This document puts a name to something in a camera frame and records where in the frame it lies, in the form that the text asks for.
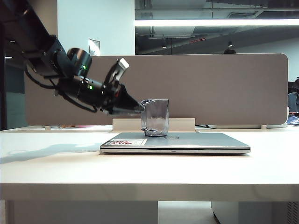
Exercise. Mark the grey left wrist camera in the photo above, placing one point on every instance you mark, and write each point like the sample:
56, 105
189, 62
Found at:
121, 67

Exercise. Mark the pink papers behind divider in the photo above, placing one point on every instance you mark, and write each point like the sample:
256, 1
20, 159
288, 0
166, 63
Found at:
74, 126

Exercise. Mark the black ceiling spot lamp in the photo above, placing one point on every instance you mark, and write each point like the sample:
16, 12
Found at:
230, 44

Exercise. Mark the red ceiling sign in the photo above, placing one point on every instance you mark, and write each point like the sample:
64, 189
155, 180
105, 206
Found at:
197, 41

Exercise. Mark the silver closed Dell laptop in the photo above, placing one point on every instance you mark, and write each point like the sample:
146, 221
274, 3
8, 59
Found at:
187, 142

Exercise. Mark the seated person in dark clothes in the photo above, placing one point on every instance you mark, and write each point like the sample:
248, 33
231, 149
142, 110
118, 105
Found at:
294, 93

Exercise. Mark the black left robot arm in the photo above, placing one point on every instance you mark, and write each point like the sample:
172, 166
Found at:
35, 42

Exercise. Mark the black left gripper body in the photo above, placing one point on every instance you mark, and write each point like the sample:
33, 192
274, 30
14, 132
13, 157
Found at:
112, 98

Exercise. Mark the white paper wall notice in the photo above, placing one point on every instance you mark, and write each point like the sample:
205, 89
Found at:
94, 47

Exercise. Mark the dark-haired person behind divider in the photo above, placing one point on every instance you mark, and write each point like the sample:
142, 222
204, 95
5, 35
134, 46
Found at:
229, 51

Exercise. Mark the brown fabric desk divider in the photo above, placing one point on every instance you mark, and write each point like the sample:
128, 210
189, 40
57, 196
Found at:
222, 88

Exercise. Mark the long white ceiling light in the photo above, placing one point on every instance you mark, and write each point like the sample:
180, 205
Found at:
210, 22

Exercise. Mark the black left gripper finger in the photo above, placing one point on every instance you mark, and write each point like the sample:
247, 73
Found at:
130, 100
123, 112

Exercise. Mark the clear grey octagonal water cup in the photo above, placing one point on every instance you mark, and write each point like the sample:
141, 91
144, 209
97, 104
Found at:
155, 116

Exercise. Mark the white sticker on laptop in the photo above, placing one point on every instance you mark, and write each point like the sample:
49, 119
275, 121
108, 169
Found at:
129, 142

